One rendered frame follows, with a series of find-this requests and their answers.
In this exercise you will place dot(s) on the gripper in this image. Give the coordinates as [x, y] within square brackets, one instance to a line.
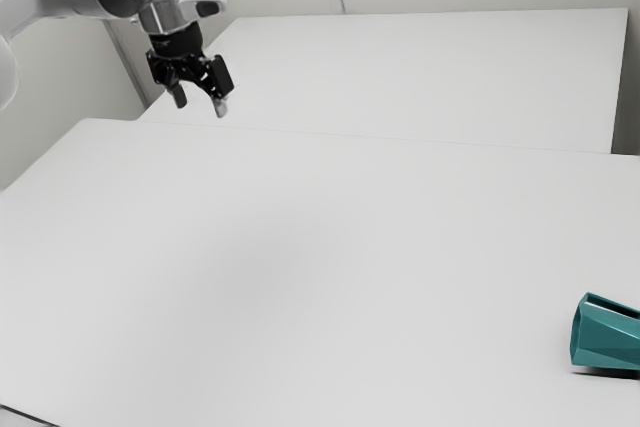
[176, 49]

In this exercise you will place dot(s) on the teal faceted mug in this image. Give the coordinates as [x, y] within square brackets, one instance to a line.
[607, 339]

